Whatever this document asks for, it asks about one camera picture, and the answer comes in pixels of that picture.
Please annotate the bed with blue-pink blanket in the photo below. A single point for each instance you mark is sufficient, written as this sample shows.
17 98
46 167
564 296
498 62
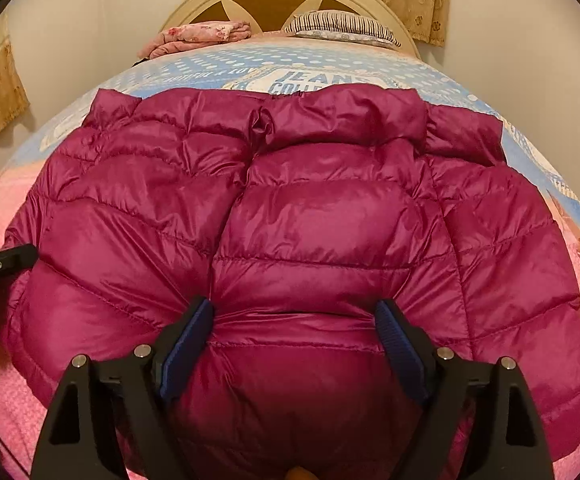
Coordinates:
0 200

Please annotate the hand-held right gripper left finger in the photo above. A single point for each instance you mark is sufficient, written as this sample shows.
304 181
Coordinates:
186 355

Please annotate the grey striped pillow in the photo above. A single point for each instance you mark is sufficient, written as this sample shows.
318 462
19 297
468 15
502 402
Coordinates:
342 25

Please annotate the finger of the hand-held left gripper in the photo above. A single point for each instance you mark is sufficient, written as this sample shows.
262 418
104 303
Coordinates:
5 265

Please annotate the pink folded blanket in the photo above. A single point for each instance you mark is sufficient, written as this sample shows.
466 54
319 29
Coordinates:
195 35

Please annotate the black cloth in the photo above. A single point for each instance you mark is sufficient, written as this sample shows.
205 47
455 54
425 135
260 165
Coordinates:
141 62

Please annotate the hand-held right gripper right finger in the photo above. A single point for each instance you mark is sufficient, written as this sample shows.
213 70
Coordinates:
394 342

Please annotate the magenta puffer jacket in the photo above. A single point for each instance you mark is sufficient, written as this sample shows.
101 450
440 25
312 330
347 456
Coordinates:
295 220

